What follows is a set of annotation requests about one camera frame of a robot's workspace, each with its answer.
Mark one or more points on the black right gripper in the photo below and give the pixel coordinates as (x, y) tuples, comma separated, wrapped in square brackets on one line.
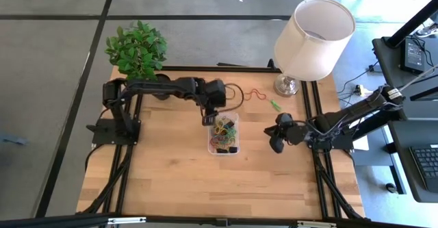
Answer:
[(296, 133)]

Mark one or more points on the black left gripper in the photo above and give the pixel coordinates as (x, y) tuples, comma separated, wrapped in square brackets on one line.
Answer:
[(210, 110)]

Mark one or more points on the yellow rubber band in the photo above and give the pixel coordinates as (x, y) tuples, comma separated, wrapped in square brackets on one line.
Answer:
[(220, 122)]

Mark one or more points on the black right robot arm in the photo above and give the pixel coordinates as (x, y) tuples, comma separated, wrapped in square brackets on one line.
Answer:
[(356, 113)]

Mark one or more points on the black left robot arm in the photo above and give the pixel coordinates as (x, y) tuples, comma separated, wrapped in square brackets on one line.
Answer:
[(154, 86)]

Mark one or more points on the clear plastic bin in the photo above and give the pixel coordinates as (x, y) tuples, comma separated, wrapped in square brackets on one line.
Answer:
[(210, 151)]

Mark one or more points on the white paper sheet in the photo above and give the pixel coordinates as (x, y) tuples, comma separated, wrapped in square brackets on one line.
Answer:
[(361, 145)]

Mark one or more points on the white shade silver table lamp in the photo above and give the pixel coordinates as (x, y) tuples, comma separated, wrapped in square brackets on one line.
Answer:
[(308, 50)]

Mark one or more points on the green plant in black pot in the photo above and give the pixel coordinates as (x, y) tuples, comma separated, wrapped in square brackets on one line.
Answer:
[(137, 50)]

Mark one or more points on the white power strip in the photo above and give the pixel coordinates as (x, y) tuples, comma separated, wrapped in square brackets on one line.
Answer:
[(364, 91)]

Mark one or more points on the black desk leg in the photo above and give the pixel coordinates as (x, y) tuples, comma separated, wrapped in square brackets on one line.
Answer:
[(380, 128)]

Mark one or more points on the black desk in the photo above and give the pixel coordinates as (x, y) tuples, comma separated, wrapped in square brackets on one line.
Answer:
[(390, 60), (400, 152)]

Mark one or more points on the black caster wheel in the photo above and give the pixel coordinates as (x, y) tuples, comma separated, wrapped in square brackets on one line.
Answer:
[(391, 188)]

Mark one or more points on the black keyboard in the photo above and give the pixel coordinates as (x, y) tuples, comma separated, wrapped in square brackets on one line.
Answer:
[(426, 166)]

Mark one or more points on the black labelled device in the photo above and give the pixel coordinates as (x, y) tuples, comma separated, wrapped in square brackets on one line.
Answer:
[(412, 55)]

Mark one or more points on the black metal pole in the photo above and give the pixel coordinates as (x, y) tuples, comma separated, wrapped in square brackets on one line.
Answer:
[(410, 24)]

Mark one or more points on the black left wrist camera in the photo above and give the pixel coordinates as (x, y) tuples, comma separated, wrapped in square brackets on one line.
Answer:
[(209, 120)]

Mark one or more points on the black aluminium frame rail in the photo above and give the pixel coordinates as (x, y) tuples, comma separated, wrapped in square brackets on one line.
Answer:
[(333, 193), (122, 190), (110, 190), (51, 221), (321, 193), (205, 68)]

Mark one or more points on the silver metal bracket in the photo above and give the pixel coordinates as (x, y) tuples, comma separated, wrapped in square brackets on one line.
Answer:
[(126, 220), (316, 224)]

